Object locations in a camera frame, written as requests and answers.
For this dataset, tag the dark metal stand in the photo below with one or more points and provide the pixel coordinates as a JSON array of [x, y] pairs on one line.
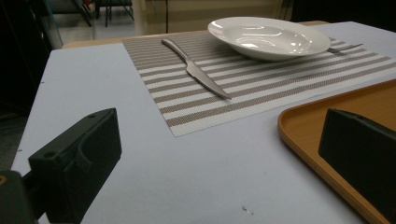
[[84, 14]]

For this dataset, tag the white table cover sheet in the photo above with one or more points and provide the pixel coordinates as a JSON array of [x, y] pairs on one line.
[[186, 174]]

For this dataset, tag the dark-legged chair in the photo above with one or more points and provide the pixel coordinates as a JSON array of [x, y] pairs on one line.
[[107, 9]]

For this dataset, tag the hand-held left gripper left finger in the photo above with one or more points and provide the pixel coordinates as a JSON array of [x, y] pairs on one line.
[[77, 165]]

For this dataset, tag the white deep plate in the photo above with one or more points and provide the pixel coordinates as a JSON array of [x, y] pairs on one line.
[[267, 39]]

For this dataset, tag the glass panel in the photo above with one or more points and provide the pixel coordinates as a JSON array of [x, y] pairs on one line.
[[53, 28]]

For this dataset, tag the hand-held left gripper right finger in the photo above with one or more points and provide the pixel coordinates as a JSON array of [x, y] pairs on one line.
[[361, 155]]

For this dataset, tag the silver table knife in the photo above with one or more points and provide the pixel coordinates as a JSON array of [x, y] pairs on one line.
[[194, 70]]

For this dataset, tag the orange wooden tray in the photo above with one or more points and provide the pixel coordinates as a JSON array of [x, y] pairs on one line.
[[305, 124]]

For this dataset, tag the silver fork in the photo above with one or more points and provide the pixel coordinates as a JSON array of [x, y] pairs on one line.
[[342, 48]]

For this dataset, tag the striped woven placemat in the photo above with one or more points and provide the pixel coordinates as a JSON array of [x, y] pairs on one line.
[[249, 93]]

